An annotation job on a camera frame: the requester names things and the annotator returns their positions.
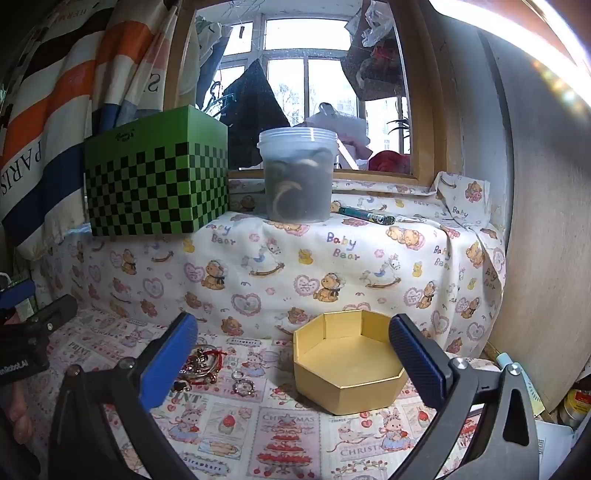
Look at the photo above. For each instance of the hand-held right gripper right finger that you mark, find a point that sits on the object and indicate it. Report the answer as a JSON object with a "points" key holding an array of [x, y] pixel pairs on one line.
{"points": [[415, 364]]}

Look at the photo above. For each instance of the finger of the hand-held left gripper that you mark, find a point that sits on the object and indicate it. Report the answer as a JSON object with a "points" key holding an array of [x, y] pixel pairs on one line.
{"points": [[16, 297], [55, 311]]}

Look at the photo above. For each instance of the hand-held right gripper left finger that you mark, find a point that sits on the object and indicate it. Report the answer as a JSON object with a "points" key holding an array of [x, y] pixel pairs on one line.
{"points": [[170, 362]]}

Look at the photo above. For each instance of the gold metal jewelry cluster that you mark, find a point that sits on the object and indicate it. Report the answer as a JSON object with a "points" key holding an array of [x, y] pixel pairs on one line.
{"points": [[202, 356]]}

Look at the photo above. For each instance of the gold hexagonal box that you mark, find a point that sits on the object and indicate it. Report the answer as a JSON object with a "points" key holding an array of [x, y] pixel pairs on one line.
{"points": [[351, 364]]}

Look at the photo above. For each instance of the person's left hand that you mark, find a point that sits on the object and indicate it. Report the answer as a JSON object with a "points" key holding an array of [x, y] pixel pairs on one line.
{"points": [[18, 415]]}

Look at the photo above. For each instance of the green packet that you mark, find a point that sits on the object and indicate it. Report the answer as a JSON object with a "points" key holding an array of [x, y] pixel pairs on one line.
{"points": [[16, 278]]}

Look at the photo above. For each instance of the pale blue tube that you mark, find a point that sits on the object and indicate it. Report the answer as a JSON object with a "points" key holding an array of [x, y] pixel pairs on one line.
{"points": [[517, 374]]}

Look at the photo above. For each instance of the festive printed cloth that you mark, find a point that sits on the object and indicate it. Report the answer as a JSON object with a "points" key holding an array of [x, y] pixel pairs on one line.
{"points": [[277, 429]]}

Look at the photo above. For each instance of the bear printed cloth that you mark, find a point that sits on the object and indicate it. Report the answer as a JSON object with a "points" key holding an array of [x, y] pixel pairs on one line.
{"points": [[286, 272]]}

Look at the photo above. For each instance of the dark green pen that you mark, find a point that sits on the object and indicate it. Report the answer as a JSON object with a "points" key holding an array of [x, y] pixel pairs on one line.
{"points": [[367, 215]]}

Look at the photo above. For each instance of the green black checkered box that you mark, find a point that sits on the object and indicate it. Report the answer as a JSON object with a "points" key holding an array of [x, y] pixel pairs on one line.
{"points": [[157, 184]]}

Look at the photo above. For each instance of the white paper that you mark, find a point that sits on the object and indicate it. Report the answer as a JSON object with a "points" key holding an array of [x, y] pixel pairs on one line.
{"points": [[556, 450]]}

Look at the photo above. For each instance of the small jar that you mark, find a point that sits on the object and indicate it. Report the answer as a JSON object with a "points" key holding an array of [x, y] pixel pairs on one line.
{"points": [[575, 408]]}

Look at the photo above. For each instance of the plywood board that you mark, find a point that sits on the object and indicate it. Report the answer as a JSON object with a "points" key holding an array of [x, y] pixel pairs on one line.
{"points": [[531, 230]]}

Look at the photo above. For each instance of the striped blanket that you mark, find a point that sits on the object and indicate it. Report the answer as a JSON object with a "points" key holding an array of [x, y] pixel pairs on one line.
{"points": [[60, 115]]}

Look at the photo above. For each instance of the red cloth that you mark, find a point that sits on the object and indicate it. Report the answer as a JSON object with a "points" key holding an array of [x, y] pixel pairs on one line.
{"points": [[390, 161]]}

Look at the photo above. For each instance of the clear plastic bucket with lid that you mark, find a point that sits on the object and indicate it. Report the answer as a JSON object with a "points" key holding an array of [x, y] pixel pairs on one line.
{"points": [[298, 180]]}

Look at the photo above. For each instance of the green plant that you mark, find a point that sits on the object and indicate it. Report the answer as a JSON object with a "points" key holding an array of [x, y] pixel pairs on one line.
{"points": [[400, 131]]}

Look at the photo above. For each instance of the pink clothes pile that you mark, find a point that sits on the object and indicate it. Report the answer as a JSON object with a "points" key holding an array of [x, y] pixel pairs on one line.
{"points": [[337, 129]]}

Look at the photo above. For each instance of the dark hanging cloth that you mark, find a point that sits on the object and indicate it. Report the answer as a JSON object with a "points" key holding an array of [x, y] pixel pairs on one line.
{"points": [[254, 110]]}

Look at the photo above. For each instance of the light green garment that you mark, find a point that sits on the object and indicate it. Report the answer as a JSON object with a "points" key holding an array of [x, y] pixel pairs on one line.
{"points": [[196, 60]]}

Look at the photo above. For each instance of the dark hanging bag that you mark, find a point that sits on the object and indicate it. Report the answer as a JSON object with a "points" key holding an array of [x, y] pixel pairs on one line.
{"points": [[374, 69]]}

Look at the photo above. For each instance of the white plastic bag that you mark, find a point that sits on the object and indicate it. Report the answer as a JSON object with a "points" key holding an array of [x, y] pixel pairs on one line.
{"points": [[378, 23]]}

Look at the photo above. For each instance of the wooden window frame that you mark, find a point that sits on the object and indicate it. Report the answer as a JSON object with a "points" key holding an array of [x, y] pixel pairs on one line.
{"points": [[427, 115]]}

